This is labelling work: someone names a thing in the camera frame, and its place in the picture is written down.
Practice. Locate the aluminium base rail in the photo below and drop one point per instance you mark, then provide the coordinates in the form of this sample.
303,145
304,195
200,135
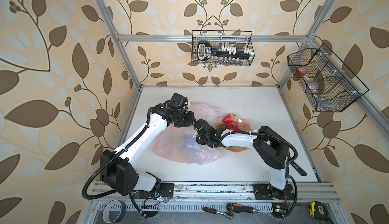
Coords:
193,196

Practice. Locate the yellow black tape measure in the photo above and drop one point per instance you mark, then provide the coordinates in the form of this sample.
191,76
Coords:
318,211

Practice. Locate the orange black screwdriver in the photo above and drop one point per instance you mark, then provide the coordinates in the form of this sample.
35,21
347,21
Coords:
237,208

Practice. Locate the red toy dragon fruit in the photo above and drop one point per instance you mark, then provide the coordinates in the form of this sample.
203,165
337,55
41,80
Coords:
232,125

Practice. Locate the red black ratchet wrench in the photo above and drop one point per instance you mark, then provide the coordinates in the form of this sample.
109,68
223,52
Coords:
227,214

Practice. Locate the clear bottle red cap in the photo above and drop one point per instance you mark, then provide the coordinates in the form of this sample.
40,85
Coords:
302,73

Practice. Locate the black wire basket right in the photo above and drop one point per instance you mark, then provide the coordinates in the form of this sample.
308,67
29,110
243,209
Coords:
337,85

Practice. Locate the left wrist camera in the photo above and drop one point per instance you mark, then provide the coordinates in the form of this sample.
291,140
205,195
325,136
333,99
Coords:
178,101

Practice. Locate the black tape roll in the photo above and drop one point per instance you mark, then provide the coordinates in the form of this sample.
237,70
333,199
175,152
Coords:
114,212

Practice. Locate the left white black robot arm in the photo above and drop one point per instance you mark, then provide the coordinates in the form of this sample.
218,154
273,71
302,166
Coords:
117,166

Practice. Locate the pink plastic bag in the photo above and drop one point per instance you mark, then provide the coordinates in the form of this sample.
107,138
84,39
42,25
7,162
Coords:
179,144

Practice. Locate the peach scalloped plastic plate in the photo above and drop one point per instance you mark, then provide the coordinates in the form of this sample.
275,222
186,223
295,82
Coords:
244,125

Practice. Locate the black adjustable wrench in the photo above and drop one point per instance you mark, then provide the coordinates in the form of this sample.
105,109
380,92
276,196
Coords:
298,169

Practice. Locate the red toy strawberry top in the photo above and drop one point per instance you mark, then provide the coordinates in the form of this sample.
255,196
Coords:
229,118

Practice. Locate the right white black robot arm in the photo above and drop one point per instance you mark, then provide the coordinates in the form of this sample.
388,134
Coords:
275,151

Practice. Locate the black wire basket centre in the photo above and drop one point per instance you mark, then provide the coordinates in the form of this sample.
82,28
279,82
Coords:
238,38

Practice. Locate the black wire basket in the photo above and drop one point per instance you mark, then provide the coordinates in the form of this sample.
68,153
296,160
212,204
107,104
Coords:
337,85
238,38

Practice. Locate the black socket holder tool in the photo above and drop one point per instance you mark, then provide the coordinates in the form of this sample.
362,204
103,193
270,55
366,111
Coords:
206,51

